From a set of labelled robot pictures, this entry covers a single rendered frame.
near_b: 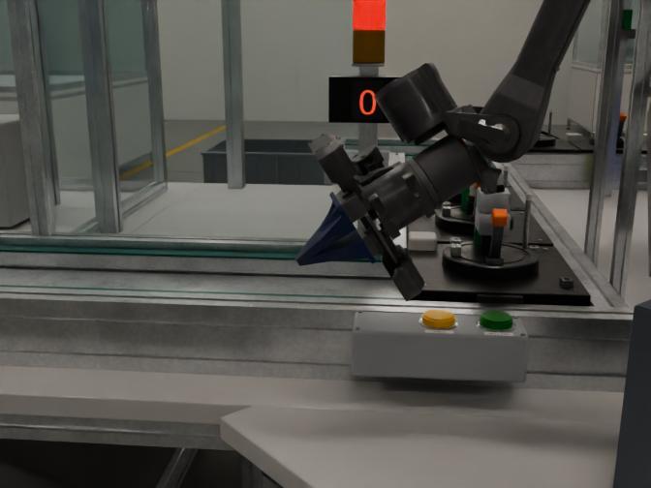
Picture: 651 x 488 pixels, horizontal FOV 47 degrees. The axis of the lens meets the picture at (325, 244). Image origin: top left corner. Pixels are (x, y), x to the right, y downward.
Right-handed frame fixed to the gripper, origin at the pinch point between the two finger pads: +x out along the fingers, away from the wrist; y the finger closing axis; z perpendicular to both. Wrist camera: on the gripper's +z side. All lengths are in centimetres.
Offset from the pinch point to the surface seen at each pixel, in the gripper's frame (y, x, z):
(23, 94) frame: 28, 32, 61
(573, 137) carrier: -74, -78, 153
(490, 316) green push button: -22.3, -11.7, 7.3
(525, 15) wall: -253, -368, 1002
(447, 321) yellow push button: -19.6, -6.8, 6.9
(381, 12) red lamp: 10, -24, 44
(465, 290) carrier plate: -23.2, -11.4, 17.2
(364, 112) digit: -1.5, -14.0, 42.7
